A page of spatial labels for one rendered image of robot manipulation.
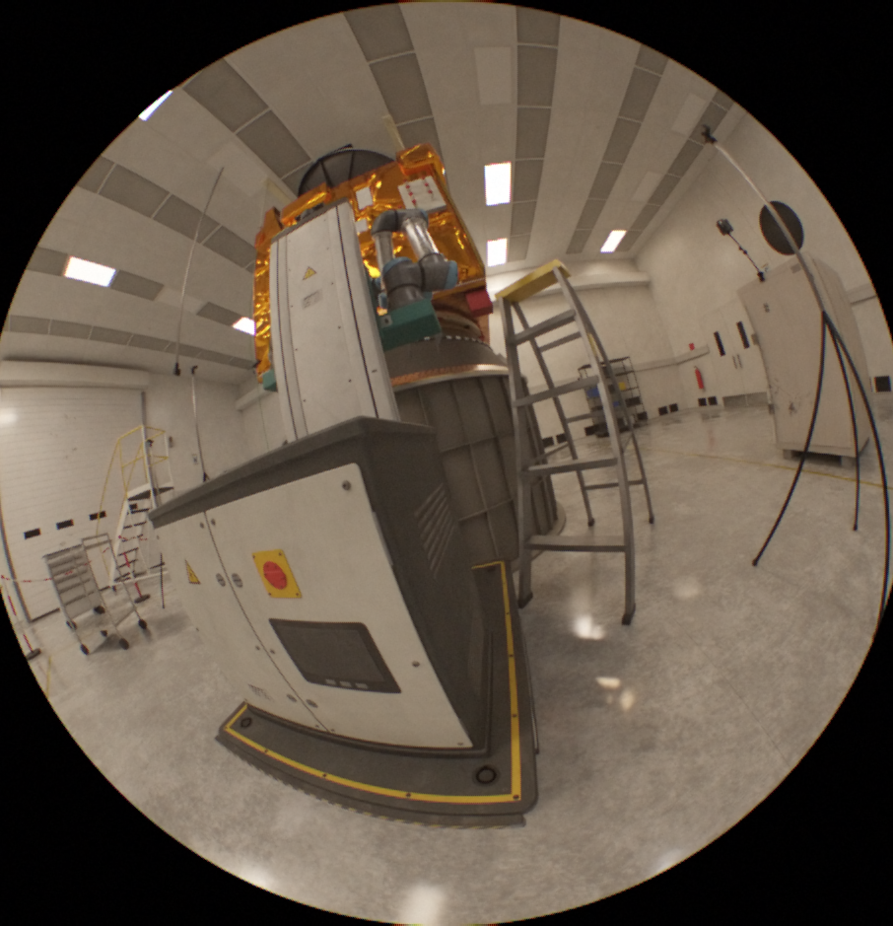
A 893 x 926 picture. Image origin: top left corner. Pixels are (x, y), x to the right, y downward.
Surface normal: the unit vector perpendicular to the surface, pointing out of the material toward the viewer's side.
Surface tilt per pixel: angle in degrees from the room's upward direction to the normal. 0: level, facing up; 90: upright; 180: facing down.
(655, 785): 0
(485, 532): 90
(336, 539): 90
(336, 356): 90
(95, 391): 90
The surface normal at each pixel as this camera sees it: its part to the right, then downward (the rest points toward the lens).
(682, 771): -0.26, -0.96
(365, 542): -0.14, 0.10
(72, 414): 0.95, -0.26
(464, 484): 0.29, -0.02
